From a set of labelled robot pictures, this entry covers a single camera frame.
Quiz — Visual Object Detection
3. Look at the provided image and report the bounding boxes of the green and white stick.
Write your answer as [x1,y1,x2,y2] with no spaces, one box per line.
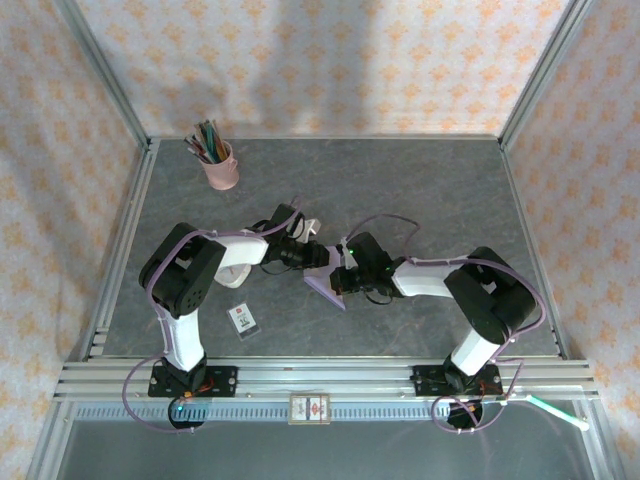
[528,393,591,432]

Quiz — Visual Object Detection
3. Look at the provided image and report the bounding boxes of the grey slotted cable duct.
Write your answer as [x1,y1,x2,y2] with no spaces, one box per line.
[74,403,451,422]

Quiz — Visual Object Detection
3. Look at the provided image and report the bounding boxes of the printed card in clear sleeve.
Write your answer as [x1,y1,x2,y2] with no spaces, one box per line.
[228,302,263,342]

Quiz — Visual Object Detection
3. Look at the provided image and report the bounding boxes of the thin aluminium cross rail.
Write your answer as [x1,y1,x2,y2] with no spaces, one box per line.
[148,132,504,143]

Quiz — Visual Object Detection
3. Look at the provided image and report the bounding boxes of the aluminium mounting rail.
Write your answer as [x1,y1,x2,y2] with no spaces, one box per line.
[52,357,600,401]

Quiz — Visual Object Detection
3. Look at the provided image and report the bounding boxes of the label tag on rail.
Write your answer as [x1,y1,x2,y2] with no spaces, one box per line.
[289,393,332,426]

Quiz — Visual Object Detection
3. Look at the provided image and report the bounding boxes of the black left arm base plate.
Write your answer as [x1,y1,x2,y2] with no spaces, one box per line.
[148,365,238,398]

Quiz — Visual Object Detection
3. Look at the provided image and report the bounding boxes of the aluminium frame post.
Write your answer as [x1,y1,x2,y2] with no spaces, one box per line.
[498,0,600,151]
[53,0,152,151]

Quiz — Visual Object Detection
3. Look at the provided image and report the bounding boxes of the dark coloured pencil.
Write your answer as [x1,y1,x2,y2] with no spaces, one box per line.
[192,124,214,161]

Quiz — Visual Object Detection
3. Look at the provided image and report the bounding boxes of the lilac paper sheet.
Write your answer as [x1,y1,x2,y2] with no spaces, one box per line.
[302,243,351,311]

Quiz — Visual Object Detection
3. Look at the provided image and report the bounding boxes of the aluminium side rail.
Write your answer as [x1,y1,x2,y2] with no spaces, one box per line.
[498,138,572,360]
[79,138,162,362]

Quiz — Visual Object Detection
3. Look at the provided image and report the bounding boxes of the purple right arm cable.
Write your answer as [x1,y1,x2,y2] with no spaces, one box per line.
[342,213,547,435]

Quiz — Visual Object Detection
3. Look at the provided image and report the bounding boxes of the teal coloured pencil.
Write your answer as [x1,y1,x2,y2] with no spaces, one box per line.
[208,123,224,164]

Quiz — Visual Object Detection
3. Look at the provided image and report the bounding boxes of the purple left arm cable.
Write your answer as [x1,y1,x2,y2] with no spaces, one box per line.
[122,196,306,435]

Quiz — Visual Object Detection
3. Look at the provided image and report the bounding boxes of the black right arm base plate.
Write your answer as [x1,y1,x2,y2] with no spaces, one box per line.
[412,364,503,399]

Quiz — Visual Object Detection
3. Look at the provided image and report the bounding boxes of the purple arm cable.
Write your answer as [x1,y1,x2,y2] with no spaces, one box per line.
[342,213,547,435]
[122,196,306,435]

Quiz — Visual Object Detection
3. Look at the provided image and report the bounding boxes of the pink cup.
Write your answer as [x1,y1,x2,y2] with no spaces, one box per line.
[202,140,240,191]

